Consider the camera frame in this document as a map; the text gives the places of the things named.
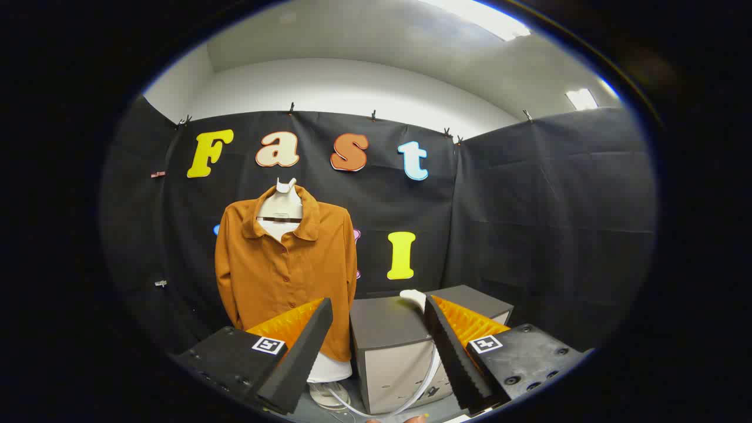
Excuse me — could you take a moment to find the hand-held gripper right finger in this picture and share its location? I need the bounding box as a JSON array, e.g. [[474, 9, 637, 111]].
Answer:
[[423, 295, 594, 415]]

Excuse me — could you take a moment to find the brown button-up shirt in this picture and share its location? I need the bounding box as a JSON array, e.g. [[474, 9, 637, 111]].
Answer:
[[214, 185, 358, 362]]

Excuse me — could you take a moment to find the small ceiling light panel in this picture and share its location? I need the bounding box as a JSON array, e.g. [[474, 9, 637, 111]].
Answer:
[[565, 88, 600, 111]]

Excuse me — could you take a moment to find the white mannequin torso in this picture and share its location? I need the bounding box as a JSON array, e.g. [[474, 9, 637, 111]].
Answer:
[[257, 177, 353, 410]]

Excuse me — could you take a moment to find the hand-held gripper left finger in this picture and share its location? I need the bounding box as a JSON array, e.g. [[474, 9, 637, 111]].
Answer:
[[170, 297, 334, 416]]

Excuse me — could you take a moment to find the long ceiling light panel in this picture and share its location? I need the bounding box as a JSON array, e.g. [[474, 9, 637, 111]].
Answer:
[[420, 0, 532, 42]]

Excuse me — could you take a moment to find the black backdrop cloth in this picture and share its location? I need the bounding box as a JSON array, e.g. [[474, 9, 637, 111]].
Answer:
[[100, 97, 656, 353]]

